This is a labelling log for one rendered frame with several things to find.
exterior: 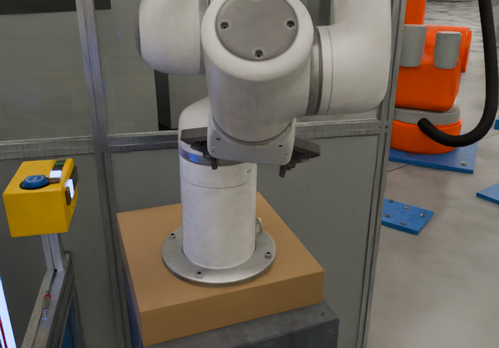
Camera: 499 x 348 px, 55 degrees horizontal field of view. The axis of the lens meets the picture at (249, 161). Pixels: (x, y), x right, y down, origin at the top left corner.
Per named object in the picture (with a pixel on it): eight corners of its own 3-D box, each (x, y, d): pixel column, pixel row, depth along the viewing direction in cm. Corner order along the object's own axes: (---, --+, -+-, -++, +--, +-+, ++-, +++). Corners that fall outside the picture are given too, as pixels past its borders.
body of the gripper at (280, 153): (304, 84, 51) (293, 125, 61) (208, 73, 51) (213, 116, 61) (298, 150, 48) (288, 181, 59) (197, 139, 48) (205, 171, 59)
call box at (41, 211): (30, 205, 103) (21, 159, 99) (79, 202, 105) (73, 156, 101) (12, 245, 88) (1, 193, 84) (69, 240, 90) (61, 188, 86)
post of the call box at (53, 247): (50, 264, 102) (41, 212, 97) (65, 263, 102) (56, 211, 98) (47, 272, 99) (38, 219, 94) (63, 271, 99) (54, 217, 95)
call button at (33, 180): (27, 182, 90) (25, 174, 90) (49, 180, 91) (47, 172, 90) (21, 191, 87) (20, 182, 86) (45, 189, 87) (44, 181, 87)
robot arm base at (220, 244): (243, 214, 93) (245, 122, 86) (297, 267, 78) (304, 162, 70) (147, 237, 85) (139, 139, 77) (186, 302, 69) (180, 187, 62)
